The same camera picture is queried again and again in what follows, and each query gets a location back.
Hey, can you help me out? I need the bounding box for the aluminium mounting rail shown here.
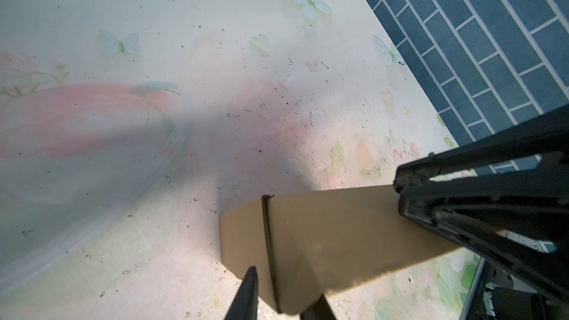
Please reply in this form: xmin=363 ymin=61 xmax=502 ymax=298
xmin=459 ymin=259 xmax=485 ymax=320

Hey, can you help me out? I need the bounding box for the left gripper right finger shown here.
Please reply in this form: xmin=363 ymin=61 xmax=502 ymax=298
xmin=300 ymin=295 xmax=336 ymax=320

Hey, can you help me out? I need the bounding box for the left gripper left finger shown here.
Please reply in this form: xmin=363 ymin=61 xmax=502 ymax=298
xmin=225 ymin=266 xmax=259 ymax=320

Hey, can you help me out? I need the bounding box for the brown cardboard box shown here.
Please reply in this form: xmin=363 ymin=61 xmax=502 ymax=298
xmin=219 ymin=185 xmax=456 ymax=315

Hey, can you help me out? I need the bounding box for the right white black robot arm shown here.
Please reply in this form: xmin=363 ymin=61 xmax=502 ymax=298
xmin=394 ymin=107 xmax=568 ymax=319

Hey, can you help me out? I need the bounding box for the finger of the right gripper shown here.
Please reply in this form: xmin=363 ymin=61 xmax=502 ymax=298
xmin=397 ymin=177 xmax=568 ymax=302
xmin=394 ymin=106 xmax=568 ymax=193

